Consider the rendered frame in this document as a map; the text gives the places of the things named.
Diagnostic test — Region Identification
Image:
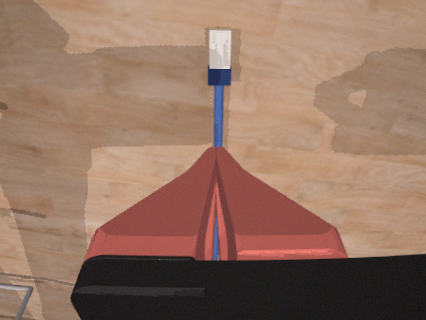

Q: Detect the white network cable plug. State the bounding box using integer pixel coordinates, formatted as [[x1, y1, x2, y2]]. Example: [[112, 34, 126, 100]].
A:
[[208, 27, 231, 86]]

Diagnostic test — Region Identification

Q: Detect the blue patch cord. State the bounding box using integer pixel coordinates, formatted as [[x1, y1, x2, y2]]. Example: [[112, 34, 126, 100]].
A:
[[214, 86, 224, 260]]

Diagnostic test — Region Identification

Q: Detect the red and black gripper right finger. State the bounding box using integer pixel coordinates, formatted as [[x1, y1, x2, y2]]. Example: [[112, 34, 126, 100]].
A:
[[216, 147, 348, 260]]

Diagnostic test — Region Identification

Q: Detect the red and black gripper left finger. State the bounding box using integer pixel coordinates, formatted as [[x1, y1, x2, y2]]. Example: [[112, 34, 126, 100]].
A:
[[83, 147, 216, 263]]

